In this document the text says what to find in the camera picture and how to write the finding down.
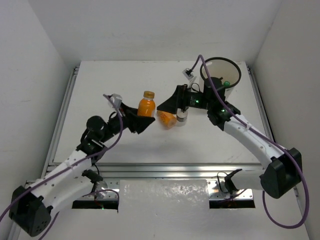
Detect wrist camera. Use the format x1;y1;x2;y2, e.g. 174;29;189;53
182;68;194;81
103;93;123;110

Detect aluminium right side rail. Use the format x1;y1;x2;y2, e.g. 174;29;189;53
246;65;274;140

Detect aluminium left side rail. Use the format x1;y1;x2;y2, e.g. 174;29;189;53
46;65;81;166

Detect orange juice bottle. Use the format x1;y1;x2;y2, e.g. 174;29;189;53
137;91;156;117
157;110;177;130

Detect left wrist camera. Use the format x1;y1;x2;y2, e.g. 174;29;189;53
103;93;123;110

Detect aluminium front rail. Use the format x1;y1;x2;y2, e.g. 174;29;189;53
92;163;262;180

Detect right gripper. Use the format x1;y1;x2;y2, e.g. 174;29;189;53
157;83;213;114

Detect clear bottle black cap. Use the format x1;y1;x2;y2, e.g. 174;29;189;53
176;109;188;127

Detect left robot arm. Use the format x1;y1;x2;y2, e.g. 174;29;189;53
7;103;155;237

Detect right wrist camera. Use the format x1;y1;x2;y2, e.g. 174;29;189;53
182;68;194;81

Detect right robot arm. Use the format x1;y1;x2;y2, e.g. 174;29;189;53
157;77;302;199

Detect white bin with black rim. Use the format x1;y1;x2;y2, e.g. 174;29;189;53
200;57;242;101

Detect aluminium rail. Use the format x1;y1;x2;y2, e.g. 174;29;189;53
246;65;274;140
92;163;262;180
46;65;81;166

